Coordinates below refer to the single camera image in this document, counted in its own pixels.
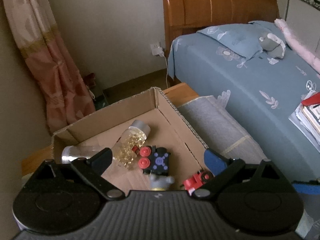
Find black cube toy red buttons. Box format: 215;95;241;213
138;146;171;176

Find red toy car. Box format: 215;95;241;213
181;170;214;196

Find clear empty plastic jar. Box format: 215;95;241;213
61;146;100;164

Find jar of golden capsules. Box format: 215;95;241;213
112;120;151;170

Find grey elephant toy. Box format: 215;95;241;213
149;174;175;191

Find brown cardboard box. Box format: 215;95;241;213
51;87;213;193

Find stack of cards and papers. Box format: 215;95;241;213
289;102;319;148

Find pink patterned curtain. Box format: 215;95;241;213
3;0;95;132

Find blue floral bed sheet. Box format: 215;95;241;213
168;31;319;181

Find blue floral pillow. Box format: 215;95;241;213
199;21;286;60

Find grey plush toy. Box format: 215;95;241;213
259;33;286;59

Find pink rolled blanket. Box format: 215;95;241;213
274;18;320;75

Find orange wooden headboard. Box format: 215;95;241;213
163;0;279;55

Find white charger cable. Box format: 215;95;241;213
163;55;171;90

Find white wall charger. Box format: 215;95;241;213
150;42;165;57

